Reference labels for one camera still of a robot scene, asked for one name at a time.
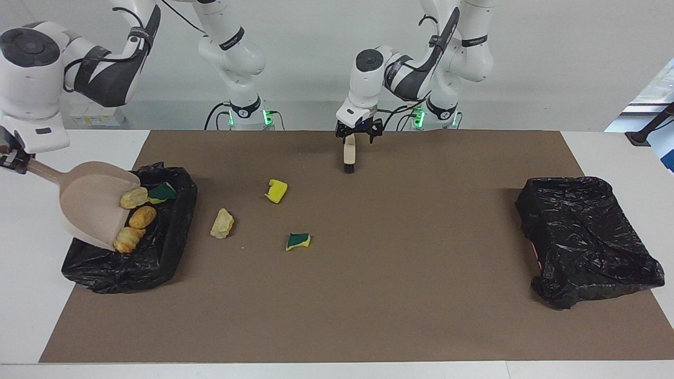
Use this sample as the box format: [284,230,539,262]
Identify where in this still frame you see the beige hand brush black bristles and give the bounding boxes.
[342,134,360,174]

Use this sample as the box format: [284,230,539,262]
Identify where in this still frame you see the beige plastic dustpan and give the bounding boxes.
[21,158,142,252]

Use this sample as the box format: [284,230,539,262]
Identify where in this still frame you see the green yellow sponge piece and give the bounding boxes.
[147,182,178,205]
[285,232,311,252]

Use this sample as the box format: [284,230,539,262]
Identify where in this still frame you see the light toasted bread chunk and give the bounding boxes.
[120,186,150,210]

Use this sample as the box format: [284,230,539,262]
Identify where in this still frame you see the striped croissant piece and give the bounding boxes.
[113,226,146,254]

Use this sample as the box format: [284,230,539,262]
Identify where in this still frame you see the brown fried nugget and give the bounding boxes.
[128,205,158,230]

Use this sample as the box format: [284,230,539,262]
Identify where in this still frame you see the pale yellow bread chunk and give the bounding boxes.
[210,207,235,240]

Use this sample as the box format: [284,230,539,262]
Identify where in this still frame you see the black bag lined trash bin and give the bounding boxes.
[515,176,666,310]
[61,162,199,294]

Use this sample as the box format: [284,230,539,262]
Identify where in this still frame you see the brown table mat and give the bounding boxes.
[38,129,674,364]

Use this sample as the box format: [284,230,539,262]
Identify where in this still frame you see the black stand base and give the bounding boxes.
[625,101,674,147]

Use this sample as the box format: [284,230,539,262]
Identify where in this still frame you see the glass window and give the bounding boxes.
[604,55,674,174]

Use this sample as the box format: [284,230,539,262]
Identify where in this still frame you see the black base cable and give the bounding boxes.
[376,103,422,131]
[204,103,228,131]

